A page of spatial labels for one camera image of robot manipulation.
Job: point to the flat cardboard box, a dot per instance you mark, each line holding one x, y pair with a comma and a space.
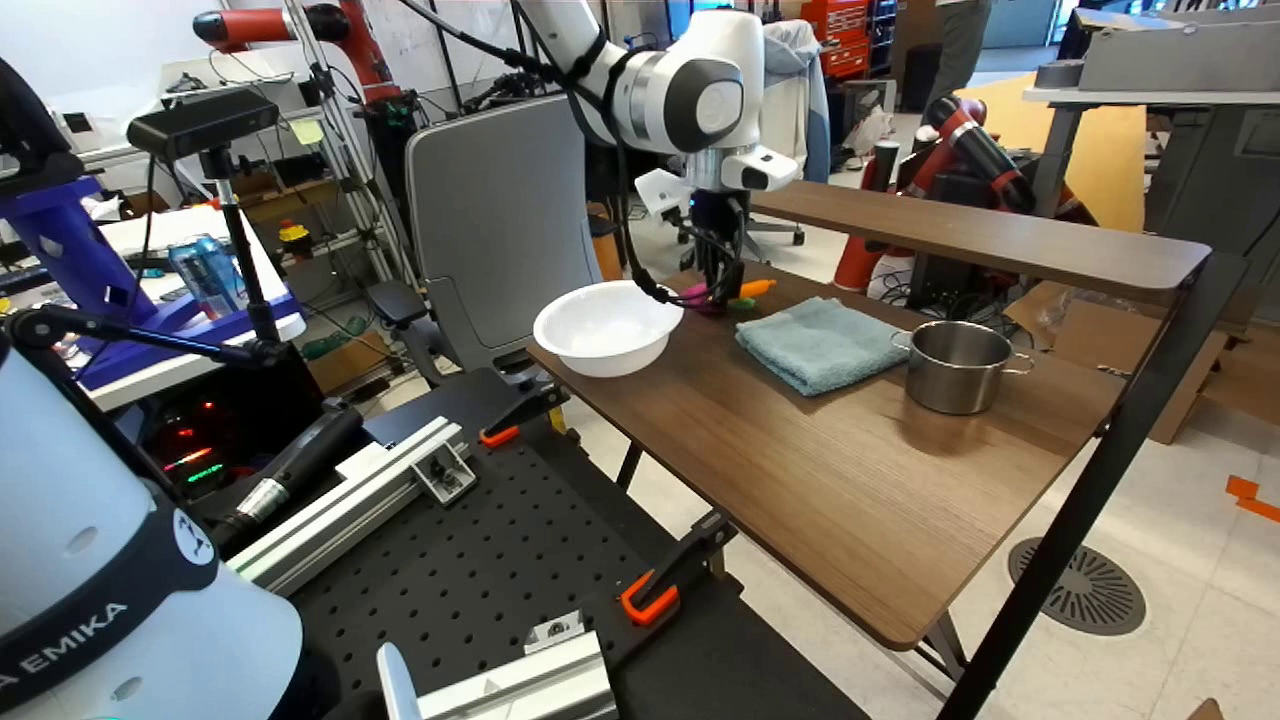
1186, 384

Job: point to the office chair with blue jacket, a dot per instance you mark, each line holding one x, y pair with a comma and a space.
805, 92

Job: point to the steel pot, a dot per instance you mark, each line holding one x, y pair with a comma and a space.
955, 383

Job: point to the black perforated breadboard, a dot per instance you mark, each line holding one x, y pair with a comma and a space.
504, 562

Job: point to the black table leg frame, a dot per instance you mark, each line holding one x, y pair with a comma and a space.
1092, 492

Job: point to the red pedestal robot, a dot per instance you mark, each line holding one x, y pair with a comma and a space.
955, 152

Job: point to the grey chair back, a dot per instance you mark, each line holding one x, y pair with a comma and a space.
502, 222

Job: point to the orange floor tape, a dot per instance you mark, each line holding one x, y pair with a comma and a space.
1248, 499

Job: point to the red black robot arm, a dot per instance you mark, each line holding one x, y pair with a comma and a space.
265, 25

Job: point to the black handheld tool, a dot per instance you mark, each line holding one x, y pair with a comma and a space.
300, 461

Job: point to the blue black stand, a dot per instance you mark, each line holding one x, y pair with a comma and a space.
66, 241

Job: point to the wooden raised shelf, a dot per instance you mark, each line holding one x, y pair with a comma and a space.
986, 237

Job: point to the black orange bar clamp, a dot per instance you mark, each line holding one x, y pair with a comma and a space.
504, 434
651, 599

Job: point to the white plastic bowl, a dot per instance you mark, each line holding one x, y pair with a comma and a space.
605, 330

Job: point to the aluminium extrusion rail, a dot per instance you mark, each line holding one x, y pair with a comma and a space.
521, 681
354, 500

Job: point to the black controller box with lights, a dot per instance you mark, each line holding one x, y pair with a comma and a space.
202, 445

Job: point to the black camera on tripod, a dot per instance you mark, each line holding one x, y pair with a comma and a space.
202, 120

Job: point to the teal folded cloth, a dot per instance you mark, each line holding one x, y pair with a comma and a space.
826, 347

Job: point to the grey desk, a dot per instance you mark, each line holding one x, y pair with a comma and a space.
1202, 83

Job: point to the large cardboard sheet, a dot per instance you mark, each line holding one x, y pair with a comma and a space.
1105, 163

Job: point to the round floor drain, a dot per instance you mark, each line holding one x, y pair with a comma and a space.
1083, 585

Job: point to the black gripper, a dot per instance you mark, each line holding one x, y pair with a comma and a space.
710, 222

